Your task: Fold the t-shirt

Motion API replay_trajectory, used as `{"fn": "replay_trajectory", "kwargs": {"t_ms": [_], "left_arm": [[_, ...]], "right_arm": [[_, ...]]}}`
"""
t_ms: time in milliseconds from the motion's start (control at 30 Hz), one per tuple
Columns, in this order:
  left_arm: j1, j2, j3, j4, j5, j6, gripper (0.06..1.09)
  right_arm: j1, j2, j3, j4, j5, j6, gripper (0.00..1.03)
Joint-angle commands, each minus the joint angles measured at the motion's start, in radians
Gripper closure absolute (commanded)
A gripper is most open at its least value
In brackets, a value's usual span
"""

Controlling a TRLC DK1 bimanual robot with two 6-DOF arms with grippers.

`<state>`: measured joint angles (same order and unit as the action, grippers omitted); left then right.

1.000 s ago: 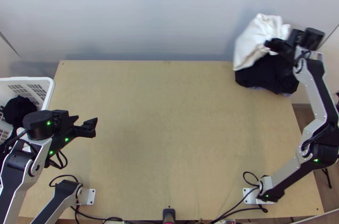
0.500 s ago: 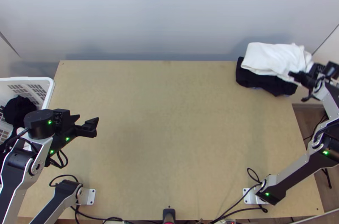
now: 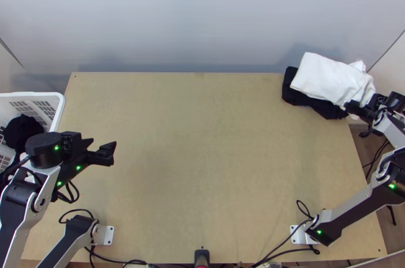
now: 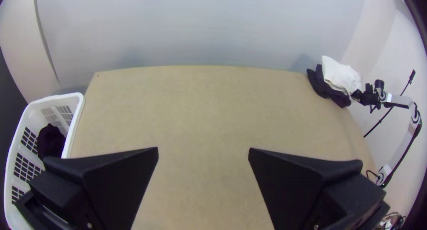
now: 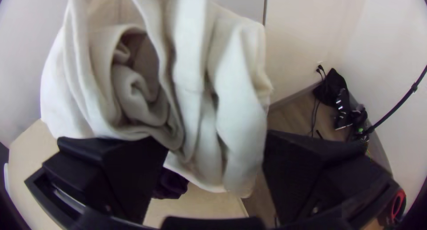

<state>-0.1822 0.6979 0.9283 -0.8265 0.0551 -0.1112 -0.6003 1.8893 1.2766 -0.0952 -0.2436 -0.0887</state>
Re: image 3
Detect pile of folded clothes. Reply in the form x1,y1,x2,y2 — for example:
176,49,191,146
281,66,350,121

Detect white laundry basket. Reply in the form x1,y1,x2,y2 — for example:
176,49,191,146
0,91,66,172

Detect black garment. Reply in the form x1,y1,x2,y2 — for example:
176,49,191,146
4,114,45,155

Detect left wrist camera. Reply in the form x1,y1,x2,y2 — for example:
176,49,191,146
61,132,83,156

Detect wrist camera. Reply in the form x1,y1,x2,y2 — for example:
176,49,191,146
369,93,388,110
61,132,83,156

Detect black cable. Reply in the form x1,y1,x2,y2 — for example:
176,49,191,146
59,208,96,225
359,136,392,171
253,221,321,266
56,180,80,204
296,200,314,222

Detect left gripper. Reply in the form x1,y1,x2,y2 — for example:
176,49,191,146
77,137,117,171

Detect white t-shirt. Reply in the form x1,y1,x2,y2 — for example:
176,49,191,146
290,52,377,111

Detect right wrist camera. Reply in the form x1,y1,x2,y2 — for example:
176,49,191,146
369,93,388,110

